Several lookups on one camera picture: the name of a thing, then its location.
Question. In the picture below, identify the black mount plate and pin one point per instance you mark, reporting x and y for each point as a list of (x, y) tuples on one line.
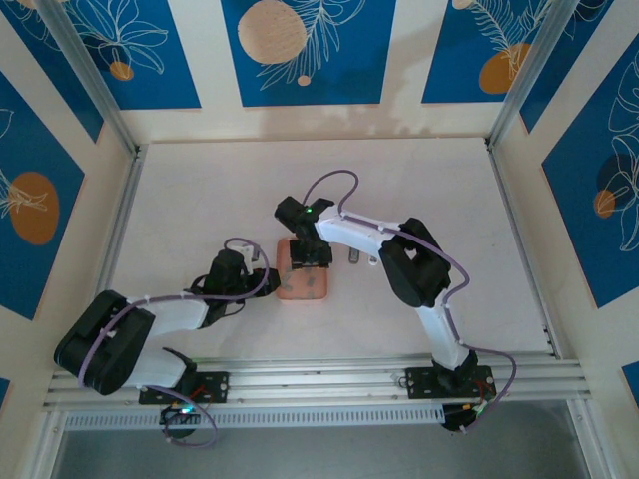
[(424, 384), (214, 389)]

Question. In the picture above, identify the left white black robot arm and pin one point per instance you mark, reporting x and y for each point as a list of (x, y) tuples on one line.
[(170, 312)]

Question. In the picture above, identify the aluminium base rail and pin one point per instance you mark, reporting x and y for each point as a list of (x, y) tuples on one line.
[(309, 384)]

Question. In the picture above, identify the pink plastic tray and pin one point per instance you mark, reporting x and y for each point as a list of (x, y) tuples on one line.
[(282, 257)]

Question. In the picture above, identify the aluminium frame post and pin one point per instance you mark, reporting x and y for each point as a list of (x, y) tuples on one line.
[(529, 75), (591, 444), (90, 80), (47, 449)]

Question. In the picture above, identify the right black mount plate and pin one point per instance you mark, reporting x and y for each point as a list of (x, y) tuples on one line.
[(424, 384)]

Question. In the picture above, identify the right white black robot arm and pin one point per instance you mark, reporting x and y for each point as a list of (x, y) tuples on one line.
[(359, 229)]

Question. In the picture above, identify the left black mount plate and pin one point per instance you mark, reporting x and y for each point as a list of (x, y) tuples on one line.
[(214, 389)]

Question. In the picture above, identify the black controller board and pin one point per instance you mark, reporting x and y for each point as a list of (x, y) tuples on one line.
[(180, 416), (461, 418)]

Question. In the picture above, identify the blue floral wall panel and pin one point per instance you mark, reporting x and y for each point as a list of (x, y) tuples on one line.
[(349, 60), (574, 75), (150, 50), (459, 50), (50, 75), (599, 239), (30, 149)]

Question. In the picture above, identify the aluminium side rail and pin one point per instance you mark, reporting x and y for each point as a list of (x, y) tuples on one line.
[(120, 224), (519, 229)]

